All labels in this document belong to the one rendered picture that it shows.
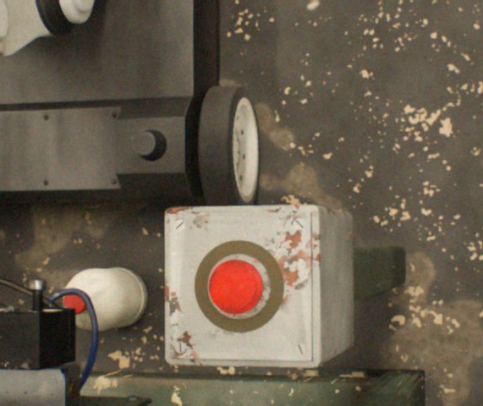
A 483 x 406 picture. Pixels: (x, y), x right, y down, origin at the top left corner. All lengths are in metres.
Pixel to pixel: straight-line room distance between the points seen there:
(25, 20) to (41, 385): 0.61
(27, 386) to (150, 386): 0.57
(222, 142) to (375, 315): 0.38
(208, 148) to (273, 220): 0.79
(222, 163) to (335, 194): 0.24
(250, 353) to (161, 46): 0.91
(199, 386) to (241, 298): 0.83
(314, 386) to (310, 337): 0.78
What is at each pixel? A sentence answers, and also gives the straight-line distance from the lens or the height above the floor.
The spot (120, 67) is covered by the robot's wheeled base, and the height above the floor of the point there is 0.17.
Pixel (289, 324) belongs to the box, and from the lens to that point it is 0.80.
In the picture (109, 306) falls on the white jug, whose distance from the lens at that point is 1.67.
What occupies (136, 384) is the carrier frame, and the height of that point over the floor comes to 0.18.
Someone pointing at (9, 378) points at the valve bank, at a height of 0.74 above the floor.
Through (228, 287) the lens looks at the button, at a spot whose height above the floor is 0.94.
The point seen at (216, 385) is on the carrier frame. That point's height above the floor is 0.18.
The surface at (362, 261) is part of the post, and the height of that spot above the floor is 0.49.
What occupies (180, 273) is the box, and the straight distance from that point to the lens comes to 0.81.
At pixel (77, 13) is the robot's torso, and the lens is 1.57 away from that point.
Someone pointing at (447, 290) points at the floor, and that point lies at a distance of 1.71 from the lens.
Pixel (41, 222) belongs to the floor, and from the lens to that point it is 1.88.
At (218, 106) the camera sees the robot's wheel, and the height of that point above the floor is 0.18.
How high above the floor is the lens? 1.71
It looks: 76 degrees down
